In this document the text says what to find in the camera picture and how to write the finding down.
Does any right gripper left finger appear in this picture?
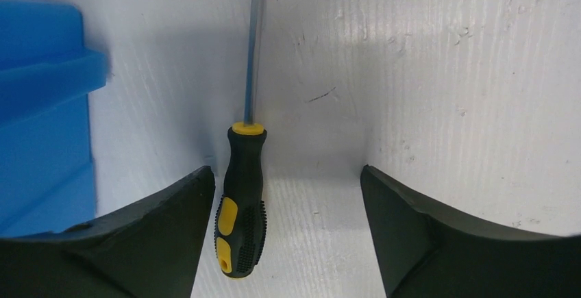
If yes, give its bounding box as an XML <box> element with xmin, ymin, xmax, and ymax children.
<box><xmin>1</xmin><ymin>166</ymin><xmax>215</xmax><ymax>297</ymax></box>

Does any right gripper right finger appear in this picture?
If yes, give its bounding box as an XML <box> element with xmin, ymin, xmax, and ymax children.
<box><xmin>360</xmin><ymin>165</ymin><xmax>580</xmax><ymax>297</ymax></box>

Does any black yellow handled screwdriver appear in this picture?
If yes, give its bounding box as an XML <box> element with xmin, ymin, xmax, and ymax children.
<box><xmin>214</xmin><ymin>0</ymin><xmax>267</xmax><ymax>279</ymax></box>

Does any blue plastic storage bin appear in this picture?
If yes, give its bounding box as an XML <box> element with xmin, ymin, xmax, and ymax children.
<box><xmin>1</xmin><ymin>0</ymin><xmax>108</xmax><ymax>237</ymax></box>

